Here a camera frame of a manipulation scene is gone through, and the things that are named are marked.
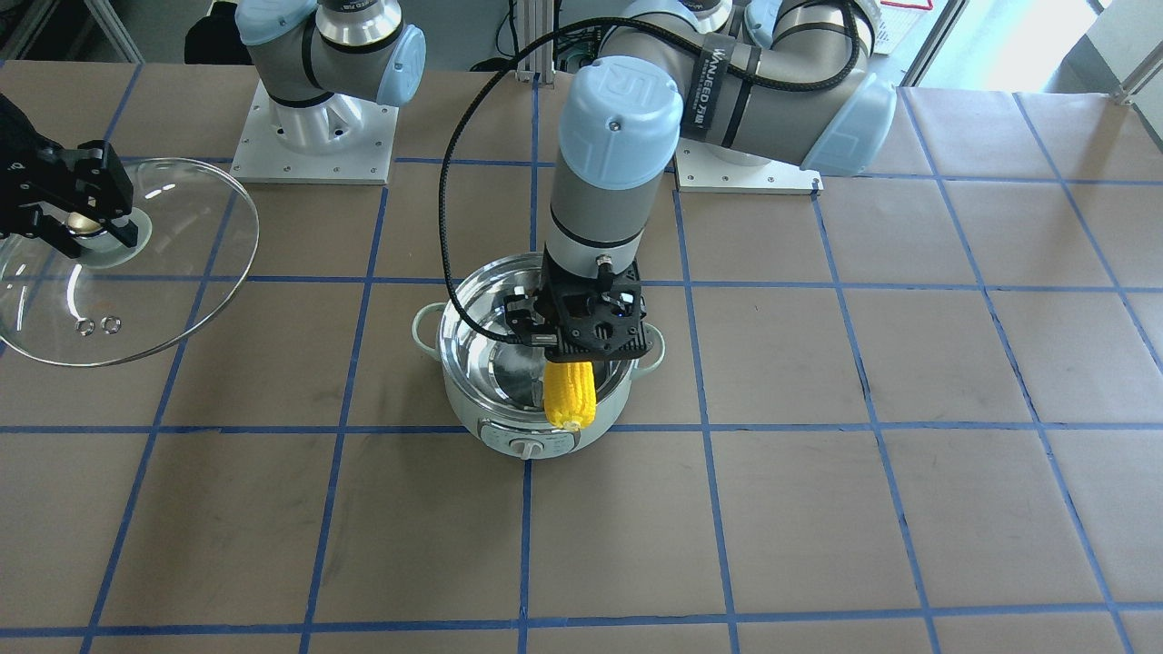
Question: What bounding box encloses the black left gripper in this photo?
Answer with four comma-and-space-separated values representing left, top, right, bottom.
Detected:
531, 260, 652, 357

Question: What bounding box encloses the glass pot lid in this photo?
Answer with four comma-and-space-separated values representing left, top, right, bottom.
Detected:
1, 158, 259, 368

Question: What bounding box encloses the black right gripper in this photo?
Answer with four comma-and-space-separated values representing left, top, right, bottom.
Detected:
1, 95, 140, 260

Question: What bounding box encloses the pale green steel pot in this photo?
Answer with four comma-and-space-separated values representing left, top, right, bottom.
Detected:
412, 303, 666, 460

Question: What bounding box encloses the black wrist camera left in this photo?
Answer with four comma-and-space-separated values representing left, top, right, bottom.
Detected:
502, 286, 558, 349

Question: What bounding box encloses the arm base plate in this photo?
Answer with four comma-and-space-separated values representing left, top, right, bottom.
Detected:
675, 138, 825, 196
230, 83, 399, 186

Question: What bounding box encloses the yellow corn cob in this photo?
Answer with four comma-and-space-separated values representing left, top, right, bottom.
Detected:
542, 361, 597, 431

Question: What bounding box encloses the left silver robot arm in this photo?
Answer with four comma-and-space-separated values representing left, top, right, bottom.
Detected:
505, 1, 897, 362

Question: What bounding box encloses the aluminium frame post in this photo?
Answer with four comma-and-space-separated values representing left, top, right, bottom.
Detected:
512, 1, 561, 88

